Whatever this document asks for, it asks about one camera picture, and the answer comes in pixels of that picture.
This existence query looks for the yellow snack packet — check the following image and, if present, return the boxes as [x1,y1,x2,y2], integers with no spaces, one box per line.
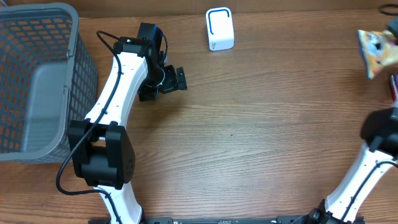
[357,30,397,79]

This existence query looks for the red purple pad pack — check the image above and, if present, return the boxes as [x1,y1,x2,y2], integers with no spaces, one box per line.
[390,75,398,101]

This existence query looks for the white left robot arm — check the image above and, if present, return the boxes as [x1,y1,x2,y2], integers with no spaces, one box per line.
[56,23,187,223]

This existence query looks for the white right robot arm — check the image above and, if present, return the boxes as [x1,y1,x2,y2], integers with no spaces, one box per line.
[294,18,397,223]

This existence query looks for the white barcode scanner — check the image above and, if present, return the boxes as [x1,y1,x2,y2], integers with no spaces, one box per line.
[205,7,234,51]

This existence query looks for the grey plastic shopping basket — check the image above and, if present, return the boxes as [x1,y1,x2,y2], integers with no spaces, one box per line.
[1,2,98,164]

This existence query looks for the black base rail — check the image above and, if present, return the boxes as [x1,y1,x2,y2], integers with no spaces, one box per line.
[146,215,299,224]

